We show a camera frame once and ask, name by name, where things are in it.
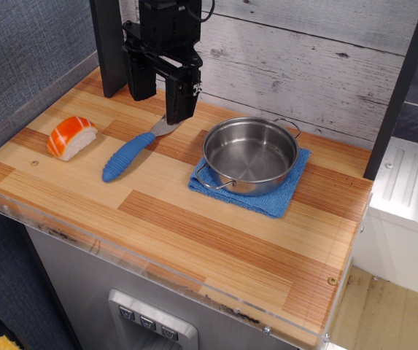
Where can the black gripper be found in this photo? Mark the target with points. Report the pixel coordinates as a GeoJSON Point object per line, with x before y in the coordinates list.
{"type": "Point", "coordinates": [163, 43]}

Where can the stainless steel pot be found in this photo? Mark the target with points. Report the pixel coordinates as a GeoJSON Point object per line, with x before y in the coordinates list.
{"type": "Point", "coordinates": [249, 155]}

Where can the blue cloth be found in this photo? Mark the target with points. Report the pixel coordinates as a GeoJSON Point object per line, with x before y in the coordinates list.
{"type": "Point", "coordinates": [273, 204]}

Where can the salmon sushi toy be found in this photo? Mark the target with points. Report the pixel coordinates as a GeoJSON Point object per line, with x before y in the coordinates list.
{"type": "Point", "coordinates": [71, 136]}

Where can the grey toy fridge cabinet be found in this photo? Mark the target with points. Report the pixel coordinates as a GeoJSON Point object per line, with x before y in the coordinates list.
{"type": "Point", "coordinates": [82, 281]}

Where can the silver dispenser button panel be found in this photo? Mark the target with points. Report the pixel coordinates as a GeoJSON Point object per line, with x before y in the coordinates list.
{"type": "Point", "coordinates": [138, 325]}

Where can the white toy sink unit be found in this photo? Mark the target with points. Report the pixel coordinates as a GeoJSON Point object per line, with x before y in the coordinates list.
{"type": "Point", "coordinates": [387, 244]}

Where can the yellow toy object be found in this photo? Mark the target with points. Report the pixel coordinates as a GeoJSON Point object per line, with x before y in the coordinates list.
{"type": "Point", "coordinates": [7, 344]}

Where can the blue handled metal fork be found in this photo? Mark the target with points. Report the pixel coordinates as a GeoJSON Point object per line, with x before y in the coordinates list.
{"type": "Point", "coordinates": [124, 157]}

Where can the black left frame post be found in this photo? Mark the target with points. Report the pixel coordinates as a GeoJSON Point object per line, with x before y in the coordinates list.
{"type": "Point", "coordinates": [108, 32]}

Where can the black frame post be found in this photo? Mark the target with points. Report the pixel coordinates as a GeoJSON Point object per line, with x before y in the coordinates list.
{"type": "Point", "coordinates": [405, 77]}
{"type": "Point", "coordinates": [108, 32]}

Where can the black right frame post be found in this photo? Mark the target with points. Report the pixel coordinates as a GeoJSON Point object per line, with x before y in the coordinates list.
{"type": "Point", "coordinates": [405, 77]}

